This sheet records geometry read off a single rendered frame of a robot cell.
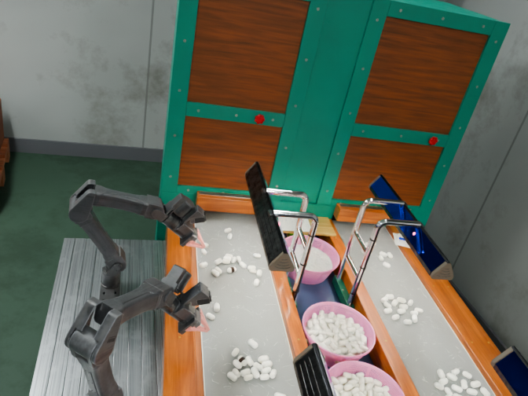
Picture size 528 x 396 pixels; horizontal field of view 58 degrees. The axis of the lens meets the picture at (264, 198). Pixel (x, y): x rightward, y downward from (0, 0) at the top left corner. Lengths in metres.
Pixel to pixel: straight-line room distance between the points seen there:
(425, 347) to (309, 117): 1.04
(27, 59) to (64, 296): 2.54
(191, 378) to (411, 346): 0.82
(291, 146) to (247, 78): 0.37
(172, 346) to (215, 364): 0.15
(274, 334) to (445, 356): 0.63
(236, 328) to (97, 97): 2.80
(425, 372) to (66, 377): 1.17
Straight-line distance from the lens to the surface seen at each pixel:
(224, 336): 1.67
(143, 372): 1.64
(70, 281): 1.95
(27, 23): 4.04
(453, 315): 2.09
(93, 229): 1.74
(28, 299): 2.90
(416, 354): 1.87
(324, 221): 2.33
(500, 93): 3.32
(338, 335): 1.79
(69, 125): 4.24
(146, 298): 1.27
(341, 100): 2.13
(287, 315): 1.77
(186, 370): 1.53
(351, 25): 2.06
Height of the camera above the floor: 1.94
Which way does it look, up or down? 29 degrees down
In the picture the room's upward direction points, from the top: 12 degrees clockwise
